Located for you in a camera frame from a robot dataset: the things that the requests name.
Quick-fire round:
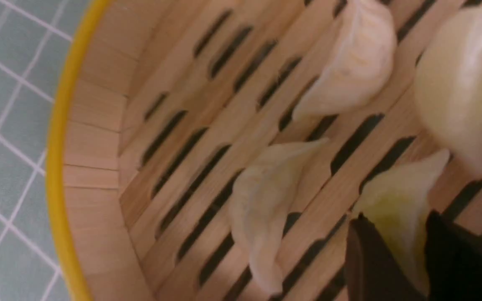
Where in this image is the green checkered tablecloth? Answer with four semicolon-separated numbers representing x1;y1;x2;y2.
0;0;89;301

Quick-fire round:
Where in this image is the greenish dumpling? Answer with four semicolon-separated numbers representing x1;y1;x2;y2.
351;149;450;296

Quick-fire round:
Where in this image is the white dumpling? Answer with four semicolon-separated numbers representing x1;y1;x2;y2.
229;138;328;296
292;0;397;121

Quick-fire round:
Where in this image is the bamboo steamer tray yellow rim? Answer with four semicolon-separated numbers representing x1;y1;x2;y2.
46;0;482;301

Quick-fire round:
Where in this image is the pale green dumpling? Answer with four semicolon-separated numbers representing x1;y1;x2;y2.
413;6;482;178

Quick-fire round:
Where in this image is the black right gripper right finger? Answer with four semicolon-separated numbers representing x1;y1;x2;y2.
424;210;482;301

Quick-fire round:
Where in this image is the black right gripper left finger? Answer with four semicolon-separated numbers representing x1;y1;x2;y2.
345;214;426;301

